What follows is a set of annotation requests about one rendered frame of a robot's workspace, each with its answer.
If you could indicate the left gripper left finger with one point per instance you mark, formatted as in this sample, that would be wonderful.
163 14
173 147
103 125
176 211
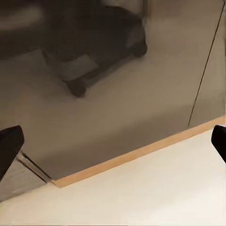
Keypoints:
11 141

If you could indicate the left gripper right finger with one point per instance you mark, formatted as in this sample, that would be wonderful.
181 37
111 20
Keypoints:
218 139

